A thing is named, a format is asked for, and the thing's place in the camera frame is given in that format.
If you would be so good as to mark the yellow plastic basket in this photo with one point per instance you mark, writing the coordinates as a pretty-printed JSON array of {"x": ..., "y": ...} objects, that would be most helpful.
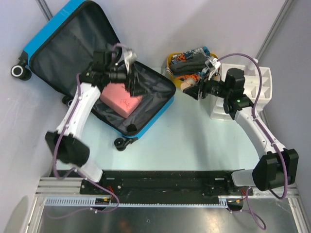
[{"x": 177, "y": 80}]

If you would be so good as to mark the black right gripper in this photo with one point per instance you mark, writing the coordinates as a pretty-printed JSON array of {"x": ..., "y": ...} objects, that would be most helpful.
[{"x": 193, "y": 91}]

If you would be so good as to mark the orange lidded jar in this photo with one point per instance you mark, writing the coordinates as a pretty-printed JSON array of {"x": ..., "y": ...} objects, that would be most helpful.
[{"x": 187, "y": 83}]

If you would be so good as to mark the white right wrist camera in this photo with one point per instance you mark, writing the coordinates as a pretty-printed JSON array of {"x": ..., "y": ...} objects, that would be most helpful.
[{"x": 211, "y": 67}]

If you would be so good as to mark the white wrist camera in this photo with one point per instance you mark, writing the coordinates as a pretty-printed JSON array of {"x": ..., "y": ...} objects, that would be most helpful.
[
  {"x": 211, "y": 67},
  {"x": 129, "y": 58}
]

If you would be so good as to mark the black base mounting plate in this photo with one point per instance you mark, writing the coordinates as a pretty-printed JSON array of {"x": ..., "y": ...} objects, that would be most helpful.
[{"x": 171, "y": 185}]

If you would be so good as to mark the blue fish-print kids suitcase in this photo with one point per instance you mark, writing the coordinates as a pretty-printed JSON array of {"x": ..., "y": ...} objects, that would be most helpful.
[{"x": 65, "y": 47}]

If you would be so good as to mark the grey slotted cable duct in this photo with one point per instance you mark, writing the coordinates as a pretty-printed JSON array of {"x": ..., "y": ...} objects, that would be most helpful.
[{"x": 217, "y": 202}]

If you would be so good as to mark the aluminium frame rail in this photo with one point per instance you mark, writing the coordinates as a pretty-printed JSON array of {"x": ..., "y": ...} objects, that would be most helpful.
[{"x": 53, "y": 187}]

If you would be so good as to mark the lilac cosmetic tube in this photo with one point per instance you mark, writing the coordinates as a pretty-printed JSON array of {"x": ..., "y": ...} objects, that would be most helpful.
[{"x": 252, "y": 65}]

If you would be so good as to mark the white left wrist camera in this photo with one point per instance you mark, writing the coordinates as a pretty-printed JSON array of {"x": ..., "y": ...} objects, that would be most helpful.
[{"x": 129, "y": 58}]

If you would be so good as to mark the pink cloth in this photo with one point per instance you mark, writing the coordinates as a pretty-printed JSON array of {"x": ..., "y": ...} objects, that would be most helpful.
[{"x": 119, "y": 100}]

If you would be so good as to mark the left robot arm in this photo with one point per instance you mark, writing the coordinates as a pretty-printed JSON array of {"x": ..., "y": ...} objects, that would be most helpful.
[{"x": 65, "y": 142}]

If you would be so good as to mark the black small bottle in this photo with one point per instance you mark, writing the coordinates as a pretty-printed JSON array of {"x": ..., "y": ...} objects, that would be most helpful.
[{"x": 131, "y": 128}]

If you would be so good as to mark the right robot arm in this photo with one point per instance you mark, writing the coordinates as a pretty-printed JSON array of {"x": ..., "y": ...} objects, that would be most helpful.
[{"x": 277, "y": 165}]

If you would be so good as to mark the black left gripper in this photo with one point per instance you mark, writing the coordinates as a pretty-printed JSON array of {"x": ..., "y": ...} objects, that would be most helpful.
[{"x": 137, "y": 89}]

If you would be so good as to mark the grey dotted socks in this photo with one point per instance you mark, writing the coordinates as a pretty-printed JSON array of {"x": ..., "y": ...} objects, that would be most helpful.
[{"x": 190, "y": 66}]

